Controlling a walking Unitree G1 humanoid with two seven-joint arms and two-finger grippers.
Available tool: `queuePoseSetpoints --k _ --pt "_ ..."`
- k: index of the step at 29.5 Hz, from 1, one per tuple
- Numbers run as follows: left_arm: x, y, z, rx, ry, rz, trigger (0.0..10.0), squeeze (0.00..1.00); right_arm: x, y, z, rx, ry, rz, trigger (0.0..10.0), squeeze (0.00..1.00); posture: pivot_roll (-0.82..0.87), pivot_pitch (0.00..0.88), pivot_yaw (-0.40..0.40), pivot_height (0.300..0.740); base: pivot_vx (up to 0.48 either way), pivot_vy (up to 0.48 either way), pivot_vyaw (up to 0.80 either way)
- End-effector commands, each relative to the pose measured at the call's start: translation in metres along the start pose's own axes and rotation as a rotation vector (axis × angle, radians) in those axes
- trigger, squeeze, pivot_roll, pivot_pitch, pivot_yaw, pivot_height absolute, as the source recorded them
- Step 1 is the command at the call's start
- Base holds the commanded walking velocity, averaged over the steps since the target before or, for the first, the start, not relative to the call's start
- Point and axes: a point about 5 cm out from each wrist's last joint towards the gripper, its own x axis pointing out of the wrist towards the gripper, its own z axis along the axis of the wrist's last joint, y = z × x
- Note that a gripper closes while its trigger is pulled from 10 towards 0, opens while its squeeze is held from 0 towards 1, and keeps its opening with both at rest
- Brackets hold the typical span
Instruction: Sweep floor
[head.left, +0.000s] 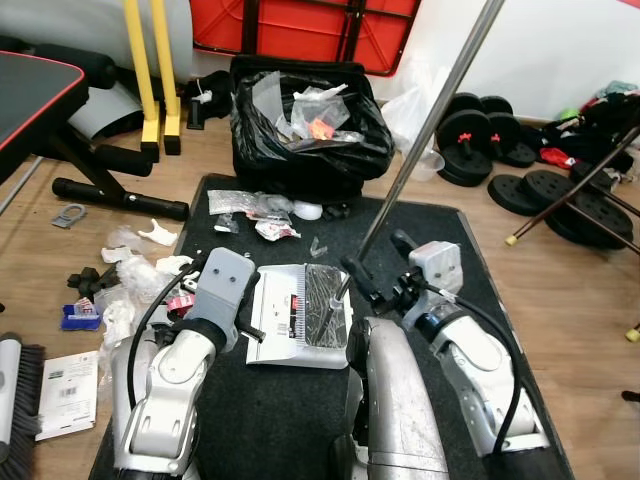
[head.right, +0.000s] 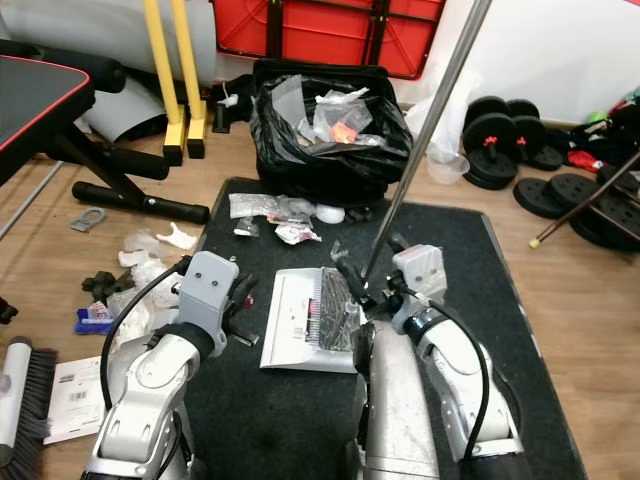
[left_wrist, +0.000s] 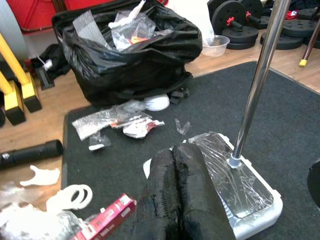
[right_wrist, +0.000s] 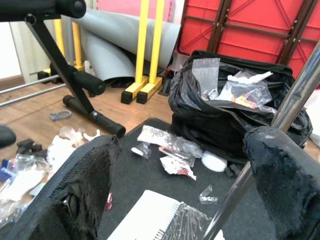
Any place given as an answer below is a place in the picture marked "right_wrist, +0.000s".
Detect pink foam puzzle mat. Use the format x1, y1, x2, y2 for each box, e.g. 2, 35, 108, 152
96, 0, 186, 25

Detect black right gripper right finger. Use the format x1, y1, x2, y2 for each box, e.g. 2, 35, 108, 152
242, 126, 320, 240

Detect black floor mat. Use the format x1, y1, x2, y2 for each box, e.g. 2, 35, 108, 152
96, 117, 278, 240

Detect crumpled white paper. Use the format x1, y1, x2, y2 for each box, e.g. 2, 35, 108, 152
226, 70, 275, 84

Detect clear plastic bag white print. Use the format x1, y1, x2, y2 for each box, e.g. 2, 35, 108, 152
136, 124, 204, 160

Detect black plastic trash bag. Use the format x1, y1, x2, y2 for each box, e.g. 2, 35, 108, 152
167, 49, 314, 151

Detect small clear wrapper white piece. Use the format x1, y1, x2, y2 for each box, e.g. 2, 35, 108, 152
130, 141, 152, 159

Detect white round dome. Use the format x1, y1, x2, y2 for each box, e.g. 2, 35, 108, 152
201, 149, 229, 173

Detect small black foam blocks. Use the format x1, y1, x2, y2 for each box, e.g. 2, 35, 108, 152
224, 163, 243, 179
15, 138, 49, 160

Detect small red pink card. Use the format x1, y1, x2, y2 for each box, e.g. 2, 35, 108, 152
104, 191, 114, 212

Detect small clear plastic scrap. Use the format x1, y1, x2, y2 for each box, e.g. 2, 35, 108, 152
198, 184, 219, 205

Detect black red-trimmed exercise bench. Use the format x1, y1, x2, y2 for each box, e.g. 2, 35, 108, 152
0, 0, 127, 139

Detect orange printed wrapper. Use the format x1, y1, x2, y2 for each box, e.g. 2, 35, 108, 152
231, 96, 258, 110

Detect thin silver metal rod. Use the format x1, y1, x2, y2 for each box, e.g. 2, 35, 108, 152
0, 76, 63, 96
0, 83, 67, 109

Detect blue ridged plastic item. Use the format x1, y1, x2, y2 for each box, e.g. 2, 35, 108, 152
0, 158, 16, 181

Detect grey rolled vinyl mat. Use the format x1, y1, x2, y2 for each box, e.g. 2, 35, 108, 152
61, 7, 182, 87

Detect yellow tubular frame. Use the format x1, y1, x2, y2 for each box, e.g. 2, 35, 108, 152
53, 0, 151, 105
71, 0, 166, 105

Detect silver handled broom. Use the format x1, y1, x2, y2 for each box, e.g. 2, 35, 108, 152
154, 41, 320, 240

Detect clear plastic bag pile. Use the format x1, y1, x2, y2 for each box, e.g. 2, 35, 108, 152
0, 152, 52, 227

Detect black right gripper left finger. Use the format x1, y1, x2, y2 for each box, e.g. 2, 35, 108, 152
0, 134, 123, 240

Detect bubble wrap sheet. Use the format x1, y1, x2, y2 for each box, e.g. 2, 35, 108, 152
191, 56, 221, 85

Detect white plastic hook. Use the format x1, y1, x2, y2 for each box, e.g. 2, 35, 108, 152
82, 129, 101, 142
59, 125, 87, 149

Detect red folding table brown frame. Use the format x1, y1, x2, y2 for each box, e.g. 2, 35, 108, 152
178, 0, 320, 91

